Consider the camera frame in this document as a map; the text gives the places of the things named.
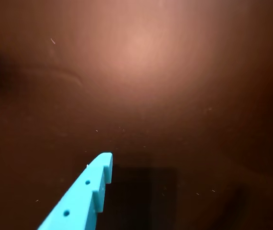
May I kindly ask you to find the black mat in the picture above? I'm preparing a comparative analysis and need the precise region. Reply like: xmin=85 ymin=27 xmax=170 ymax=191
xmin=0 ymin=0 xmax=273 ymax=230

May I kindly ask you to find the cyan gripper finger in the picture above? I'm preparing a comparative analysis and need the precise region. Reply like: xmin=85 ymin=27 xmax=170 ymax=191
xmin=37 ymin=152 xmax=114 ymax=230

